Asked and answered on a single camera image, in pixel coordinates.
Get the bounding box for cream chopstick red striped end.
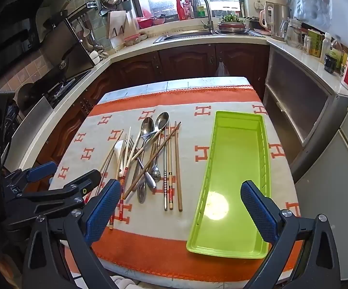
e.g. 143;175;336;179
110;127;132;230

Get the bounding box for white ceramic soup spoon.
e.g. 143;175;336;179
115;140;126;179

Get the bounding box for dark brown wooden chopstick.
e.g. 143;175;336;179
122;122;182;200

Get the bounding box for cream red-striped chopstick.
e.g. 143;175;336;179
84;129;124;202
119;132;141;221

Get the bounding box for small steel spoon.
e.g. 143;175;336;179
150;135;162;183

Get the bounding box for bamboo chopstick red black band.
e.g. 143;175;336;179
167;139;173;210

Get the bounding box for metal chopstick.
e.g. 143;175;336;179
163;145;168;211

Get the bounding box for plain brown bamboo chopstick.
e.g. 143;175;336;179
174;129;183;212

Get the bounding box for large steel spoon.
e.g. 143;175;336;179
133;117;156;189

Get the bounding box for round steel serving spoon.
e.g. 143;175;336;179
132;112;169;160

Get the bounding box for steel fork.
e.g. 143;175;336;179
126;138;135;157

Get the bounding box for chrome kitchen faucet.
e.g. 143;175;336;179
191;0;214;33

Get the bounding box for green plastic utensil tray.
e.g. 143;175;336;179
187;111;271;259

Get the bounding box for white refrigerator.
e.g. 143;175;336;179
295;112;348;281

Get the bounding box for gas stove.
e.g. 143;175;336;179
45;71;89;109

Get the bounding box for orange white H-pattern blanket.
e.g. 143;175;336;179
50;81;299;288

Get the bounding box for grey frosted door cabinet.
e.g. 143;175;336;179
264;43;348;181

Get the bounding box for wooden lower cabinets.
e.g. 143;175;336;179
36;43;269;164

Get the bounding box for black range hood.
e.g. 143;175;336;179
0;0;94;87

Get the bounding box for wooden cutting board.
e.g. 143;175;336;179
107;11;138;39

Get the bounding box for glass pitcher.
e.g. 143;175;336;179
280;18;302;48

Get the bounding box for potted green plant bowl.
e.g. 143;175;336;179
218;14;247;33

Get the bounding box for steel electric kettle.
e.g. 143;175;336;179
259;1;290;41

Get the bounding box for red spray bottle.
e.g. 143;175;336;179
176;0;187;20

